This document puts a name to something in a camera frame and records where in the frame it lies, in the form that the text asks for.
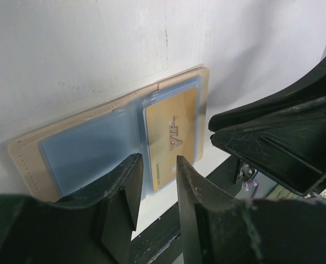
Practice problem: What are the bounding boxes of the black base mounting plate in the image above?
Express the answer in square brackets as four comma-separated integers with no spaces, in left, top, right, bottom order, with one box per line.
[128,156,242,263]

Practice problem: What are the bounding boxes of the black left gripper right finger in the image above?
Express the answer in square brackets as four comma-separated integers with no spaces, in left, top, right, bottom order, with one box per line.
[176,156,326,263]

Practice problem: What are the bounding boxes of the beige leather card holder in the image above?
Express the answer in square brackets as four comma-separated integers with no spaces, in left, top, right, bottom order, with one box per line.
[8,67,210,201]

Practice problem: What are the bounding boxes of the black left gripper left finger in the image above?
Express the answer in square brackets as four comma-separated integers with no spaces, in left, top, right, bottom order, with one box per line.
[0,153,143,263]

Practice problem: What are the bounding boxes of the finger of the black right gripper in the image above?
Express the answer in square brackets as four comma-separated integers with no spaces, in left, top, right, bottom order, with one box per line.
[208,56,326,133]
[211,106,326,195]

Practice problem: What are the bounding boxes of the gold VIP card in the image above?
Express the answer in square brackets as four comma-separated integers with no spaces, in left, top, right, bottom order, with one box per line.
[145,87,199,191]

